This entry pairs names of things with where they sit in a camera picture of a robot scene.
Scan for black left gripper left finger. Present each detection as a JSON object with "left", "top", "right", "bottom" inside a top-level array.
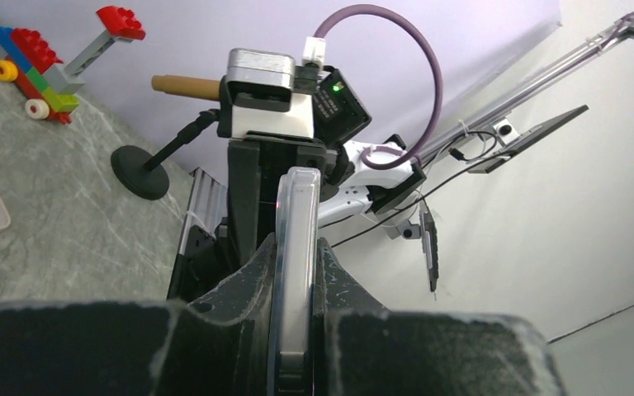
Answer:
[{"left": 0, "top": 236, "right": 277, "bottom": 395}]

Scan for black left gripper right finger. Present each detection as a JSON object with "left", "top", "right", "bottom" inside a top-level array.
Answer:
[{"left": 314, "top": 238, "right": 566, "bottom": 395}]

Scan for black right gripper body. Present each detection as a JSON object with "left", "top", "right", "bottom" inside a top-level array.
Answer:
[{"left": 167, "top": 65, "right": 355, "bottom": 301}]

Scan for phone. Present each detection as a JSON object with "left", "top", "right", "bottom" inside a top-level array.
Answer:
[{"left": 266, "top": 167, "right": 321, "bottom": 395}]

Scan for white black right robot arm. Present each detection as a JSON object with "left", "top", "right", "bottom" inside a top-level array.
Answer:
[{"left": 152, "top": 63, "right": 425, "bottom": 301}]

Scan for gold microphone on black stand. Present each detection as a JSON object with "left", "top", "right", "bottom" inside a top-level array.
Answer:
[{"left": 110, "top": 74, "right": 225, "bottom": 201}]

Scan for colourful toy brick model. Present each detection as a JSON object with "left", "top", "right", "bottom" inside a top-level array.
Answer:
[{"left": 0, "top": 5, "right": 146, "bottom": 125}]

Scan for overhead camera mount rig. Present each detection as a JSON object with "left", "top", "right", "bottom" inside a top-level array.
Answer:
[{"left": 414, "top": 105, "right": 589, "bottom": 293}]

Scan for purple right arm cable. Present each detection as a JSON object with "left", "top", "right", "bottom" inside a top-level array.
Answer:
[{"left": 313, "top": 3, "right": 444, "bottom": 171}]

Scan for aluminium frame rail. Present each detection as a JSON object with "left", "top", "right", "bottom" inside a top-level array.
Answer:
[{"left": 419, "top": 12, "right": 634, "bottom": 166}]

